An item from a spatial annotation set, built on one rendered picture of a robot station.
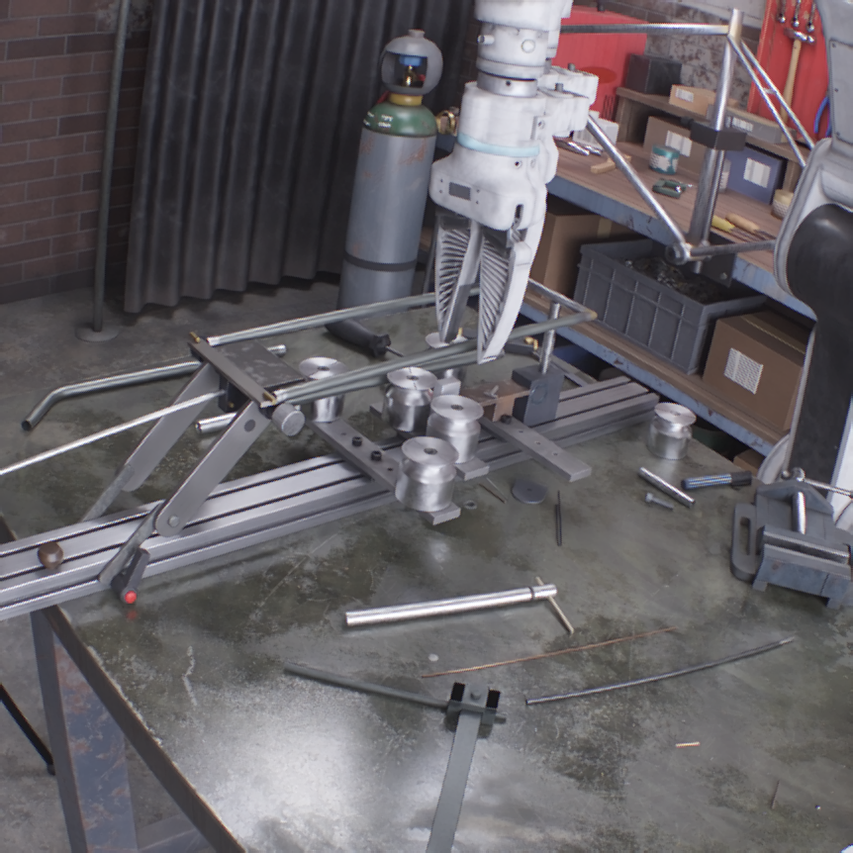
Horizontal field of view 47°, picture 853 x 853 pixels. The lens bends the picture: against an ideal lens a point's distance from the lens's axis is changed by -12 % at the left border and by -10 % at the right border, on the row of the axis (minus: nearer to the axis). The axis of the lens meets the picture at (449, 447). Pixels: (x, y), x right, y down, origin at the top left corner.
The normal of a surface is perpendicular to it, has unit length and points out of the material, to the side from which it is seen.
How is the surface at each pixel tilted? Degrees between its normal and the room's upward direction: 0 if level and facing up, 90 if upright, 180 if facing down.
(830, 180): 112
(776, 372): 91
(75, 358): 0
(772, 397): 90
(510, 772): 0
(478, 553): 0
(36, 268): 90
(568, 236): 92
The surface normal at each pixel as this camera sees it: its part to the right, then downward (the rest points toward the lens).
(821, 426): -0.86, 0.25
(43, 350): 0.15, -0.87
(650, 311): -0.75, 0.22
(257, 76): -0.13, 0.46
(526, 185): 0.48, -0.37
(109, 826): 0.65, 0.45
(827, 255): -0.76, -0.14
